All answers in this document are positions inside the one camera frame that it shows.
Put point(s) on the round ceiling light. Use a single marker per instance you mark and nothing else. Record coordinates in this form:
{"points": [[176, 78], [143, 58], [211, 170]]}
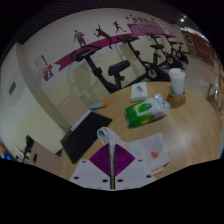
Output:
{"points": [[182, 19]]}

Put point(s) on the purple wall poster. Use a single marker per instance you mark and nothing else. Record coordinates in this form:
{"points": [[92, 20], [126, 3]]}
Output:
{"points": [[48, 75]]}

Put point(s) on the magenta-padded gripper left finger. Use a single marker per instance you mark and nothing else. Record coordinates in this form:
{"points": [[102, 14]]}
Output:
{"points": [[90, 175]]}

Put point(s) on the round wooden cup holder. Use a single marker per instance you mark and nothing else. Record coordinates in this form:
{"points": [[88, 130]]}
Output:
{"points": [[176, 100]]}

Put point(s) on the white printed towel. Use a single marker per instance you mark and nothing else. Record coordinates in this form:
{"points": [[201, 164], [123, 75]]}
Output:
{"points": [[146, 150]]}

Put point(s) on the group of wooden chairs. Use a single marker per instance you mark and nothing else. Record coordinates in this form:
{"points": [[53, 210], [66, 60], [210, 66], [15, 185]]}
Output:
{"points": [[213, 91]]}

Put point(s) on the white flat strip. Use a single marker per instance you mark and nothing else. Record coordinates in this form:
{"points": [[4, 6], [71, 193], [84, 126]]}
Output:
{"points": [[81, 120]]}

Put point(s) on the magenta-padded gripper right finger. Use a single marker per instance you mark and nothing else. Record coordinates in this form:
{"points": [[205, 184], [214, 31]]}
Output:
{"points": [[133, 174]]}

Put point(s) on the white wall poster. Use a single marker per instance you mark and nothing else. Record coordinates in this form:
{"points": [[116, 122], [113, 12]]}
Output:
{"points": [[41, 62]]}

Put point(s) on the grey wall vent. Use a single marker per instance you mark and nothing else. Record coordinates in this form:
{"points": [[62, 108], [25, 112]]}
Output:
{"points": [[12, 88]]}

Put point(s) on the white plastic cup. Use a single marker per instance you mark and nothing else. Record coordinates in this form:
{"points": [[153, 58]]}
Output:
{"points": [[177, 80]]}

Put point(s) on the black exercise bike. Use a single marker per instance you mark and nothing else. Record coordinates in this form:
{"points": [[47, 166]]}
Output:
{"points": [[96, 70], [180, 55], [151, 71], [170, 60]]}

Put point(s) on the green wet wipes pack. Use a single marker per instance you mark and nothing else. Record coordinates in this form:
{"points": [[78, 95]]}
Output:
{"points": [[145, 110]]}

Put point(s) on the black mouse pad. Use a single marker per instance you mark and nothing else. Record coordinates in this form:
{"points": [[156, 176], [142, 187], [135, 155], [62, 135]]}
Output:
{"points": [[83, 136]]}

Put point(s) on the blue and orange marker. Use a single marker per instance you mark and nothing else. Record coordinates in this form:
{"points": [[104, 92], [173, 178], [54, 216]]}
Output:
{"points": [[98, 105]]}

